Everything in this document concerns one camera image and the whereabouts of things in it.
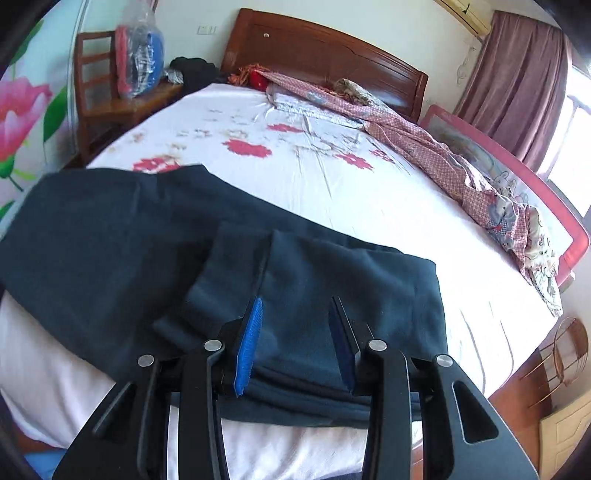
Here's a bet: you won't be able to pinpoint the black sports pants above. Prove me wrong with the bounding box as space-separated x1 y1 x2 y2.
1 166 448 428

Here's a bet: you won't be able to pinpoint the red patterned quilt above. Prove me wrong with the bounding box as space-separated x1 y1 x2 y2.
227 63 565 318

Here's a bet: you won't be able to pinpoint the floral white bed sheet mattress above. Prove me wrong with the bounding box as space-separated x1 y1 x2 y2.
1 86 556 479

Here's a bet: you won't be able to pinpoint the mauve curtain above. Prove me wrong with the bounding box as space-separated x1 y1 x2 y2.
454 10 572 172

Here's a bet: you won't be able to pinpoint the floral wardrobe door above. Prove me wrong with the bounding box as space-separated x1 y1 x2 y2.
1 1 85 218

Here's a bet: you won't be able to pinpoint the red pillow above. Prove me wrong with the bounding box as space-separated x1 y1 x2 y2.
249 71 270 92

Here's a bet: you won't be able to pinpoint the wooden chair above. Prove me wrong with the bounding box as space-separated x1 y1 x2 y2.
73 31 181 165

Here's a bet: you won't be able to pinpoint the wooden headboard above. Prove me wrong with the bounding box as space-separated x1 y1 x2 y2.
221 8 428 122

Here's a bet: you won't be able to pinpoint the black clothes pile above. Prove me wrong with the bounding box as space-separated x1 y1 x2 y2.
165 57 228 95

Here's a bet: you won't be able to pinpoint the air conditioner unit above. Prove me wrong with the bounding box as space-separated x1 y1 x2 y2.
436 0 491 38

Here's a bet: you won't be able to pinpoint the plastic bag of clothes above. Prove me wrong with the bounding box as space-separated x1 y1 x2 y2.
114 1 164 99

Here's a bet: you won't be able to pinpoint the wire stool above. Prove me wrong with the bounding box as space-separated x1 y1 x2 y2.
522 317 589 408

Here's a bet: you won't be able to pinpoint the pink bed guard rail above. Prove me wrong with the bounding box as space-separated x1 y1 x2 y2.
420 105 589 291

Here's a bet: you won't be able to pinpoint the wall socket plate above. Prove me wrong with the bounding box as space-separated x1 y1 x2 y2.
197 25 217 36

